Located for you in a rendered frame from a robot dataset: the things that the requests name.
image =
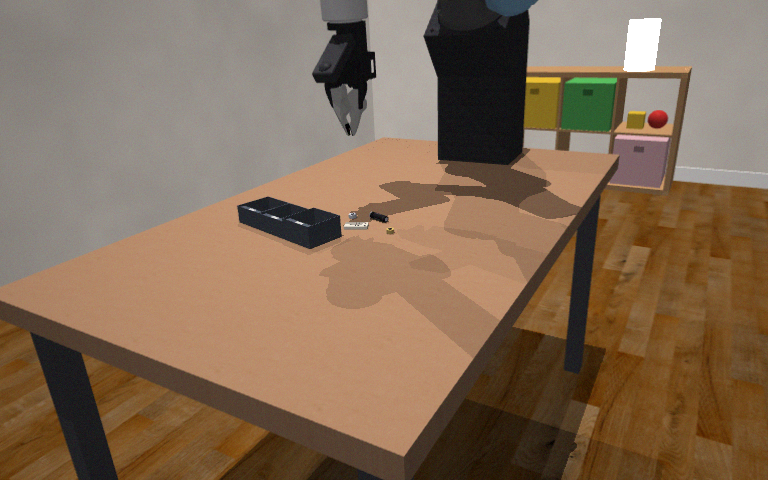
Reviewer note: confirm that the black aa battery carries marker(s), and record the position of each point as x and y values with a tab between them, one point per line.
378	216

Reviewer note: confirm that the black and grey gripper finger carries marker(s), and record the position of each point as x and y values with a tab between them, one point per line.
338	99
357	101

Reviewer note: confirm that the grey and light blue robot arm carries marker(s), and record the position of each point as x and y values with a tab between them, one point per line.
460	15

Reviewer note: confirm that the grey three-compartment bin rack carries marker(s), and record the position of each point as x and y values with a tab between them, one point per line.
310	227

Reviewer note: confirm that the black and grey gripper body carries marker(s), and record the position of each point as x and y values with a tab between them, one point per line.
359	55

